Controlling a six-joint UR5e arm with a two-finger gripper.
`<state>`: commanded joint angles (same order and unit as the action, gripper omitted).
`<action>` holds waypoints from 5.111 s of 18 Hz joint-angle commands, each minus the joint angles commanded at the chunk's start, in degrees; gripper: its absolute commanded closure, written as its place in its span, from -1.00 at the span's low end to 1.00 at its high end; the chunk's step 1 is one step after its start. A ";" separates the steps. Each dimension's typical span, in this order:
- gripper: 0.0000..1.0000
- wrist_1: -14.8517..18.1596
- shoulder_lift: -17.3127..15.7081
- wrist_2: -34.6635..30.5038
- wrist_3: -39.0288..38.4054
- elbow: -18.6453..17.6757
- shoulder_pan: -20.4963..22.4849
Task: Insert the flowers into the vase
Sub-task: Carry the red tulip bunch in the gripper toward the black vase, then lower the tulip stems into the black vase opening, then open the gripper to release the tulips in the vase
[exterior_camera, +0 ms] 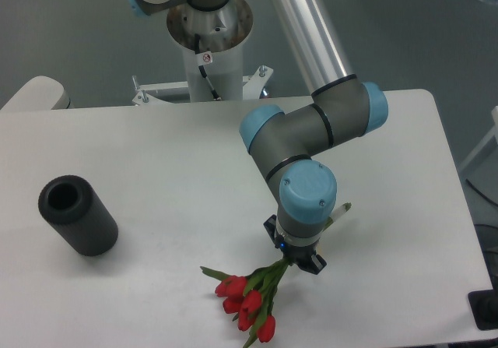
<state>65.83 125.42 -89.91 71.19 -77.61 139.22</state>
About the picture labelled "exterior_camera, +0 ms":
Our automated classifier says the black device at table edge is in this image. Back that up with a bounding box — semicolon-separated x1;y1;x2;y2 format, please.
468;290;497;331

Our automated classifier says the black ribbed cylindrical vase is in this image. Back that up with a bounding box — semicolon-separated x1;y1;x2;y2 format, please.
38;175;118;257

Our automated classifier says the red tulip bouquet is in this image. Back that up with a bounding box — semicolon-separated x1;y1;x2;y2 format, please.
199;202;352;348

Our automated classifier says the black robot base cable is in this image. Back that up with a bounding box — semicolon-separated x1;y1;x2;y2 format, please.
193;33;223;101

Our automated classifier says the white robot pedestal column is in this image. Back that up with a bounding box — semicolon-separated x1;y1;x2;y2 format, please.
167;0;253;103

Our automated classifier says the black floor cable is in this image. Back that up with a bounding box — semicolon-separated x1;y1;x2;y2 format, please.
465;178;498;205

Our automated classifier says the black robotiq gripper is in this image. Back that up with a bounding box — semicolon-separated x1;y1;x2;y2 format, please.
263;215;326;274

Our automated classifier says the white frame at right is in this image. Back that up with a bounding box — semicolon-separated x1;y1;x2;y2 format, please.
458;107;497;176

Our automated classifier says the white rounded side table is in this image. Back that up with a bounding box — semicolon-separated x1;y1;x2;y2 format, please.
1;76;73;113

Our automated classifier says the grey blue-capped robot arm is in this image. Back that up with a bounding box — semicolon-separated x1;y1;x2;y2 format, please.
128;0;388;274

